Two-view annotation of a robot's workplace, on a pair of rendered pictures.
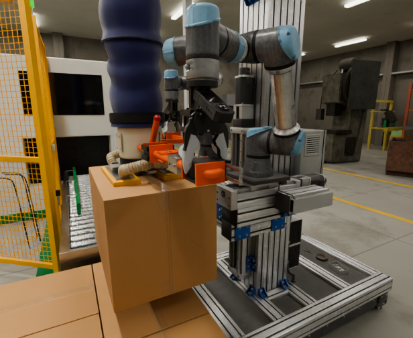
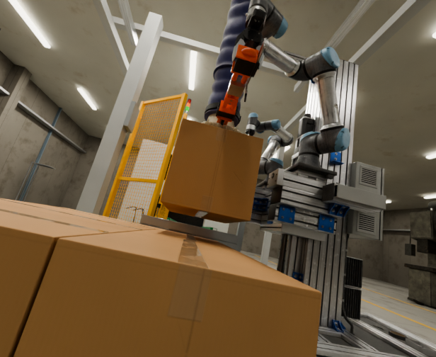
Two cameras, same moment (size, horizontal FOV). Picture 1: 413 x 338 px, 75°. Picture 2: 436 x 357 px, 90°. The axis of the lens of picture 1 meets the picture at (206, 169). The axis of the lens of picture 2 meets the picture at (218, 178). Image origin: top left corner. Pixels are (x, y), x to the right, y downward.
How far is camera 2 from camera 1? 0.78 m
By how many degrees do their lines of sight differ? 34
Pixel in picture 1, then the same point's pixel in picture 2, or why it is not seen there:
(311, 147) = (367, 178)
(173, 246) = (219, 171)
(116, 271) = (173, 168)
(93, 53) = not seen: hidden behind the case
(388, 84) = not seen: outside the picture
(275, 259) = (326, 287)
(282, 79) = (325, 82)
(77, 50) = not seen: hidden behind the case
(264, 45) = (311, 59)
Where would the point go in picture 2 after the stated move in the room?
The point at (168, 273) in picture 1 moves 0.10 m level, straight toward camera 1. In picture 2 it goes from (209, 190) to (204, 185)
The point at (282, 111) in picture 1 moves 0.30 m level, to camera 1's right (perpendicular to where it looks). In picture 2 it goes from (326, 108) to (396, 108)
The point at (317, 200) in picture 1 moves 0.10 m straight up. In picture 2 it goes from (366, 195) to (366, 176)
